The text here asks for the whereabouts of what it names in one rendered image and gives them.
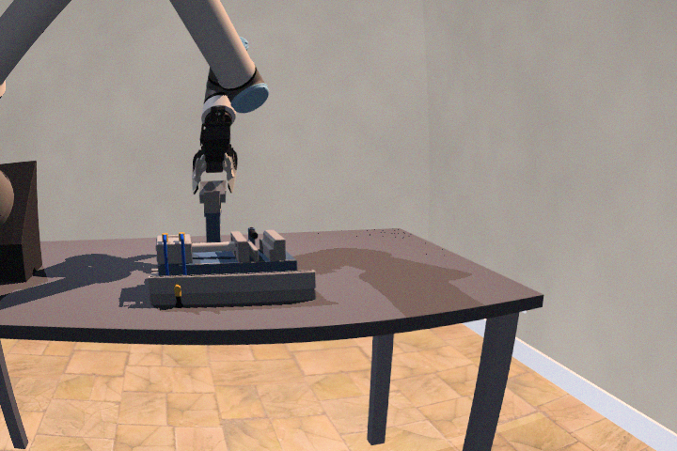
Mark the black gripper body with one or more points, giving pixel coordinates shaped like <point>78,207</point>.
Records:
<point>216,135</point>

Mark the tan rectangular block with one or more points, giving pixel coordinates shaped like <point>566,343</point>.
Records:
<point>218,185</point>

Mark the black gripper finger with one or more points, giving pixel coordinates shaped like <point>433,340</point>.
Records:
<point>199,166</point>
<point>231,156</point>

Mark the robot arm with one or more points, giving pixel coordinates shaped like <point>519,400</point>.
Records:
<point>208,24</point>

